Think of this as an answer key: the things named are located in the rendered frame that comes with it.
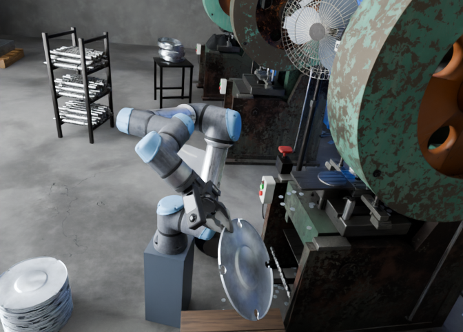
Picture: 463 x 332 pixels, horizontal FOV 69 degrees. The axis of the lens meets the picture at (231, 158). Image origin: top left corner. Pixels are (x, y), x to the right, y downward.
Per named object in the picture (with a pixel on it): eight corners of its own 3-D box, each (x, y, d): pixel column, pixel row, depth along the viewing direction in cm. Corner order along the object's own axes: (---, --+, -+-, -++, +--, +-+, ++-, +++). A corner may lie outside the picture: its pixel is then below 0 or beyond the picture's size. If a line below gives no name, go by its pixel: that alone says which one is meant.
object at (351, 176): (353, 197, 147) (355, 188, 144) (337, 178, 159) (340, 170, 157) (371, 196, 148) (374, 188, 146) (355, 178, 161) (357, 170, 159)
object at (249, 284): (229, 330, 83) (231, 330, 82) (210, 215, 93) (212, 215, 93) (278, 311, 106) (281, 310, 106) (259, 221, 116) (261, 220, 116)
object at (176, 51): (159, 110, 407) (160, 42, 370) (152, 98, 443) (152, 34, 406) (191, 109, 422) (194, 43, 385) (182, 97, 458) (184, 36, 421)
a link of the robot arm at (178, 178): (179, 169, 86) (157, 184, 89) (191, 181, 88) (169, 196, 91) (185, 155, 93) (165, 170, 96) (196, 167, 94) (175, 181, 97)
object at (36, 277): (28, 320, 135) (27, 319, 135) (-24, 293, 143) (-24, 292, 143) (81, 271, 159) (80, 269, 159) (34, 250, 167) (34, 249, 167)
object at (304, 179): (294, 213, 146) (300, 187, 140) (284, 194, 158) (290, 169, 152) (346, 211, 151) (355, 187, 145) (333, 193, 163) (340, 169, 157)
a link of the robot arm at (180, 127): (161, 105, 99) (141, 127, 92) (196, 113, 96) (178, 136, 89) (165, 127, 105) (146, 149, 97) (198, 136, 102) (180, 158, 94)
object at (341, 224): (342, 237, 136) (346, 225, 133) (302, 177, 175) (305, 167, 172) (406, 234, 142) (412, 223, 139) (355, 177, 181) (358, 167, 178)
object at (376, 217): (377, 229, 133) (385, 208, 128) (356, 204, 148) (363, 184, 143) (390, 229, 134) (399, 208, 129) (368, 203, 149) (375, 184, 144)
